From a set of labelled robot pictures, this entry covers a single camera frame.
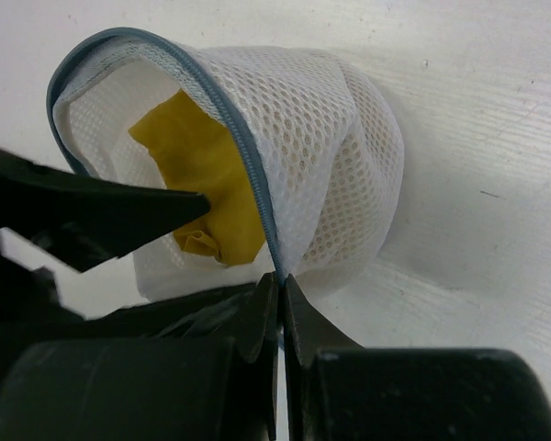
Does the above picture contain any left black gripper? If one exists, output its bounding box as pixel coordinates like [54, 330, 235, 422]
[0, 149, 266, 343]

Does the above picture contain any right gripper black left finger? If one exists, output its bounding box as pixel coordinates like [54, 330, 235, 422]
[0, 274, 279, 440]

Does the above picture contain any yellow bra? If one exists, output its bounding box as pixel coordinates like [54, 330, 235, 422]
[129, 91, 265, 266]

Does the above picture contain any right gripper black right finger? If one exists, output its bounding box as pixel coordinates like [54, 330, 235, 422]
[282, 277, 551, 440]

